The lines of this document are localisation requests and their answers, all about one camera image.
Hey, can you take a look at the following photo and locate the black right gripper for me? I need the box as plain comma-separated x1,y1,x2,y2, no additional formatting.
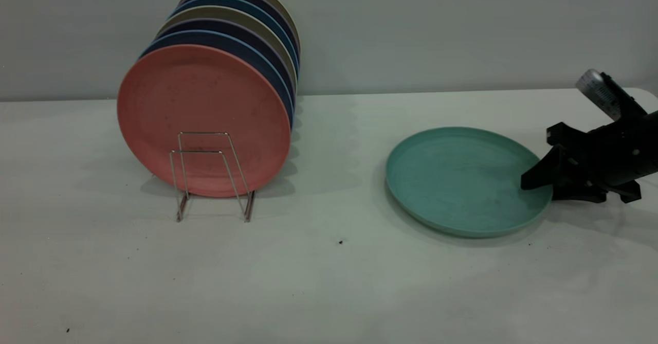
521,118,649,204

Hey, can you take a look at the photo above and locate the green round plate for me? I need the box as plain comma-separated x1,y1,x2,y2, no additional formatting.
386,126,554,239

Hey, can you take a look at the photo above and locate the pink round plate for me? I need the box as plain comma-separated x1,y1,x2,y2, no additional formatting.
117,45,292,198

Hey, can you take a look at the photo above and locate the teal blue round plate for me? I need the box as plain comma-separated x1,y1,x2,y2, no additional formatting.
172,0,300,73

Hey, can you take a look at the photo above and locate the navy blue round plate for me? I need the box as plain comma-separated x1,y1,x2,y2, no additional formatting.
139,30,295,130

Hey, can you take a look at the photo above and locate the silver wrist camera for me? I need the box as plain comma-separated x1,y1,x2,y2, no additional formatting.
575,68,647,123

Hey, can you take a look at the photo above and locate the metal wire plate rack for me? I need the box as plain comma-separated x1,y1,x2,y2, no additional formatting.
169,132,256,224

